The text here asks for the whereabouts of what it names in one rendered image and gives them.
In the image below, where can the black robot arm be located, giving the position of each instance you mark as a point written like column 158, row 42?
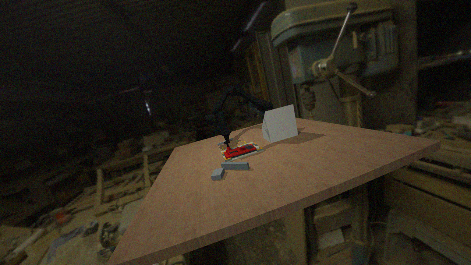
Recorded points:
column 217, row 112

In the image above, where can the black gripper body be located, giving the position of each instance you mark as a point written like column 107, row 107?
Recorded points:
column 224, row 128

